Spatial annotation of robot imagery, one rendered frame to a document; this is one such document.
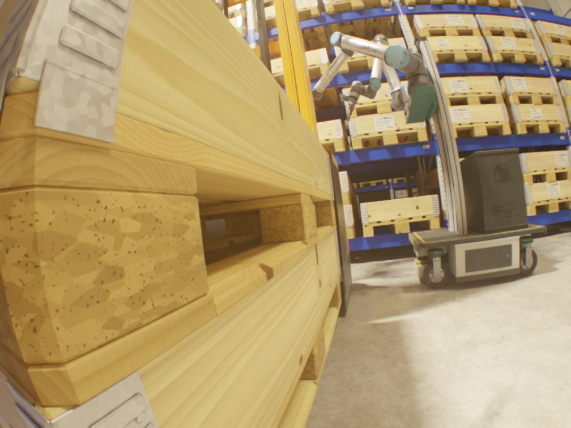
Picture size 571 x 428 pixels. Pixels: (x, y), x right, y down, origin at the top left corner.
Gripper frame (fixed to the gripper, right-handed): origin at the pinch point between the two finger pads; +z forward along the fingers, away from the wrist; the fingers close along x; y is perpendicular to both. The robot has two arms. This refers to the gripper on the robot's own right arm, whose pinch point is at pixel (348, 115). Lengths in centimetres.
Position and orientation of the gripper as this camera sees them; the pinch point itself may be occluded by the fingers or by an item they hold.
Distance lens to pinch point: 235.3
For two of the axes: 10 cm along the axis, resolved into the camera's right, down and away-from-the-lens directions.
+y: 9.3, 3.0, -2.3
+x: 2.1, 1.0, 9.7
